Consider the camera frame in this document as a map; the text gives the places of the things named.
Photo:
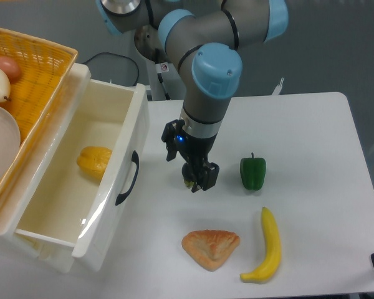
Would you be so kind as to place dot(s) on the black bracket on wrist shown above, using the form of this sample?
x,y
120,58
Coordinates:
x,y
170,136

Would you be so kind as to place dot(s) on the brown triangular pastry toy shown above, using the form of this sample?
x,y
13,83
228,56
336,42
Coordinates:
x,y
210,248

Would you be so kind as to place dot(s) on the yellow star fruit toy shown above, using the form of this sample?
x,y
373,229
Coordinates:
x,y
93,160

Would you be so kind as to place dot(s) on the white top drawer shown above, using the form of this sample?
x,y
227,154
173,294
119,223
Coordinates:
x,y
116,118

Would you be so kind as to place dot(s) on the yellow woven basket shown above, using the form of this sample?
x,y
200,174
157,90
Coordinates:
x,y
44,65

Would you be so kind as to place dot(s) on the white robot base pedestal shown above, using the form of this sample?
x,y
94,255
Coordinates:
x,y
164,80

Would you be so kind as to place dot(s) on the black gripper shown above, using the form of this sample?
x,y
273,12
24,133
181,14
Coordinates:
x,y
195,152

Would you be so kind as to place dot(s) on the black drawer handle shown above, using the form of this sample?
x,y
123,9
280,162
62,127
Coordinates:
x,y
130,181

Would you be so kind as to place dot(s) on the white drawer cabinet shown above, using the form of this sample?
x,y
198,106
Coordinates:
x,y
45,208

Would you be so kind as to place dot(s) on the white round plate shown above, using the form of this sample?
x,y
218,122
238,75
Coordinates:
x,y
10,141

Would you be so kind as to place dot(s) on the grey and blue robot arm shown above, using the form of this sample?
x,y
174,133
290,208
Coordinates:
x,y
204,51

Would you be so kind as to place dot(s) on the yellow banana toy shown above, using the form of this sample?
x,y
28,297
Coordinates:
x,y
272,260

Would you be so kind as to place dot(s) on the green bell pepper toy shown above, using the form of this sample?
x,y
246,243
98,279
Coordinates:
x,y
253,172

